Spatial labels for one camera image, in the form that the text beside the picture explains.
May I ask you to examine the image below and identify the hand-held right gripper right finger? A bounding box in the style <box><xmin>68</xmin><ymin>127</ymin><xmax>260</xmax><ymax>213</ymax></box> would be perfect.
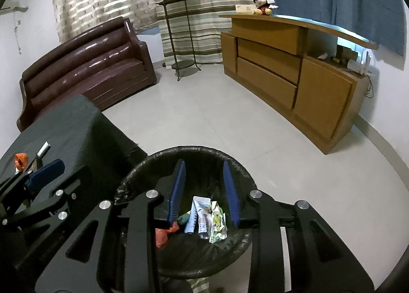
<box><xmin>223</xmin><ymin>159</ymin><xmax>376</xmax><ymax>293</ymax></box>

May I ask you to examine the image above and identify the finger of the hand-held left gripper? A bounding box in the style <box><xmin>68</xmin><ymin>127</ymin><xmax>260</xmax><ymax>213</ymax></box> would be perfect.
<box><xmin>0</xmin><ymin>159</ymin><xmax>66</xmax><ymax>207</ymax></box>
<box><xmin>0</xmin><ymin>166</ymin><xmax>96</xmax><ymax>233</ymax></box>

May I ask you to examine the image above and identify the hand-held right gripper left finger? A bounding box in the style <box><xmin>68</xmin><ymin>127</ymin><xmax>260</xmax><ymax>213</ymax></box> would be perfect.
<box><xmin>35</xmin><ymin>159</ymin><xmax>187</xmax><ymax>293</ymax></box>

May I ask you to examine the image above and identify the black box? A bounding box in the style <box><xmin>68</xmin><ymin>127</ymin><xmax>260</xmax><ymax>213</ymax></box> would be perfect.
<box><xmin>26</xmin><ymin>156</ymin><xmax>44</xmax><ymax>175</ymax></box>

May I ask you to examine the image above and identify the long white stick packet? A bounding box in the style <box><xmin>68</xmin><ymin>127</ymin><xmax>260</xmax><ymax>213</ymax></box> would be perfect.
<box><xmin>36</xmin><ymin>142</ymin><xmax>52</xmax><ymax>157</ymax></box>

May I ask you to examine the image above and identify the orange wrapper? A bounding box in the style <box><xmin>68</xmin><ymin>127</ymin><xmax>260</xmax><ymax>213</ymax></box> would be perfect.
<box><xmin>14</xmin><ymin>153</ymin><xmax>27</xmax><ymax>172</ymax></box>

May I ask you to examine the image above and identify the white green leaf-print wrapper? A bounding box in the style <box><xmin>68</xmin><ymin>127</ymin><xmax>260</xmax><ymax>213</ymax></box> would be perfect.
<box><xmin>208</xmin><ymin>201</ymin><xmax>228</xmax><ymax>244</ymax></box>

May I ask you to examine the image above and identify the blue white pouch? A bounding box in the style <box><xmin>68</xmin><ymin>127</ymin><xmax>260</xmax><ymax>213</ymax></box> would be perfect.
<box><xmin>185</xmin><ymin>196</ymin><xmax>212</xmax><ymax>240</ymax></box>

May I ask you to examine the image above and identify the red plastic bag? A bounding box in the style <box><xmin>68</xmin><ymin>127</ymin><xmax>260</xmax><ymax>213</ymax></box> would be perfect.
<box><xmin>155</xmin><ymin>223</ymin><xmax>180</xmax><ymax>249</ymax></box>

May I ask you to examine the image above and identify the black trash bin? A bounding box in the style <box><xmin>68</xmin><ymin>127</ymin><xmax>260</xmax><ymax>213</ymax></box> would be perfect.
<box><xmin>114</xmin><ymin>145</ymin><xmax>256</xmax><ymax>279</ymax></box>

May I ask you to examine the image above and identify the dark grey tablecloth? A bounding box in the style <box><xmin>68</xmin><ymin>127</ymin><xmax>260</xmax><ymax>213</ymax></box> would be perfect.
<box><xmin>0</xmin><ymin>94</ymin><xmax>148</xmax><ymax>217</ymax></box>

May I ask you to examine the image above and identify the green striped cloth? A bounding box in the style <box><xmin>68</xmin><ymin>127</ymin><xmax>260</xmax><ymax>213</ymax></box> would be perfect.
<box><xmin>188</xmin><ymin>277</ymin><xmax>210</xmax><ymax>293</ymax></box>

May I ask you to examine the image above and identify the brown leather sofa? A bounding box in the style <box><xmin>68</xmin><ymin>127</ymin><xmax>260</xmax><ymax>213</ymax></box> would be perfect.
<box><xmin>16</xmin><ymin>17</ymin><xmax>158</xmax><ymax>134</ymax></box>

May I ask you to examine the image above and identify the black metal plant stand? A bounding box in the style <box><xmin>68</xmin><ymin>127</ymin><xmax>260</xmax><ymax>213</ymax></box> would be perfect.
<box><xmin>155</xmin><ymin>0</ymin><xmax>202</xmax><ymax>82</ymax></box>

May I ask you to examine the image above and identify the wooden cabinet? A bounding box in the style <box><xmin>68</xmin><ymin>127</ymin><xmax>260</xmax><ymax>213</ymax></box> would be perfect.
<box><xmin>219</xmin><ymin>12</ymin><xmax>379</xmax><ymax>155</ymax></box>

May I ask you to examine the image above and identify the white air conditioner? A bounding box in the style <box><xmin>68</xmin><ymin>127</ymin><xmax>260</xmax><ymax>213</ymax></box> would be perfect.
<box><xmin>0</xmin><ymin>0</ymin><xmax>29</xmax><ymax>13</ymax></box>

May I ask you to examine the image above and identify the small brown box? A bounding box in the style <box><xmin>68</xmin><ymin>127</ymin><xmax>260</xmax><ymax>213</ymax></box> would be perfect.
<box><xmin>337</xmin><ymin>45</ymin><xmax>358</xmax><ymax>63</ymax></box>

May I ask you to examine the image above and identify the white router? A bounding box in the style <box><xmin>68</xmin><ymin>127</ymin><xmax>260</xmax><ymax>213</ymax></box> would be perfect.
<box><xmin>347</xmin><ymin>51</ymin><xmax>373</xmax><ymax>75</ymax></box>

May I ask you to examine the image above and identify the striped curtain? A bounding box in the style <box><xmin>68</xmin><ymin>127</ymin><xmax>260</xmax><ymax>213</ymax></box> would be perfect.
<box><xmin>149</xmin><ymin>0</ymin><xmax>261</xmax><ymax>65</ymax></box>

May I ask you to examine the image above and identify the plush mouse toy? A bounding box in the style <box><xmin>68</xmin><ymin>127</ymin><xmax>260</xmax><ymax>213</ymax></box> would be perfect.
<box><xmin>253</xmin><ymin>0</ymin><xmax>279</xmax><ymax>16</ymax></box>

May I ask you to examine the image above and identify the white wall cable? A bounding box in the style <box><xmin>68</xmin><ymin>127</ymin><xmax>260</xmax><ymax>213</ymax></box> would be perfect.
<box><xmin>14</xmin><ymin>12</ymin><xmax>24</xmax><ymax>56</ymax></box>

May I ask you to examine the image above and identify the black cable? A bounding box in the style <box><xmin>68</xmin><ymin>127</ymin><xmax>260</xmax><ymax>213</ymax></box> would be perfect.
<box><xmin>365</xmin><ymin>73</ymin><xmax>375</xmax><ymax>99</ymax></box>

